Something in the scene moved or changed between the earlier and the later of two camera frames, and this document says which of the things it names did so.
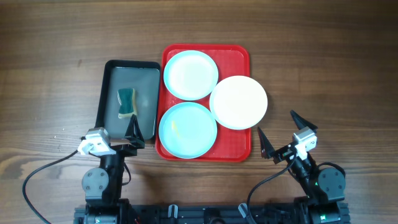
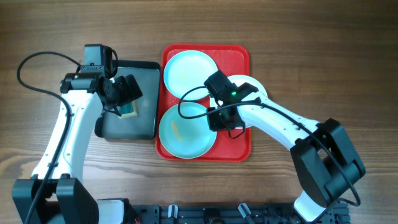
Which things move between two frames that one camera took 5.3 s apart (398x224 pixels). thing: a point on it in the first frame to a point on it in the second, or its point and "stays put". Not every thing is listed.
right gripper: x=266 y=149 to x=214 y=126
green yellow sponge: x=125 y=97 stays put
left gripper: x=131 y=150 to x=128 y=89
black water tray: x=127 y=88 stays put
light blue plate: x=187 y=130 stays put
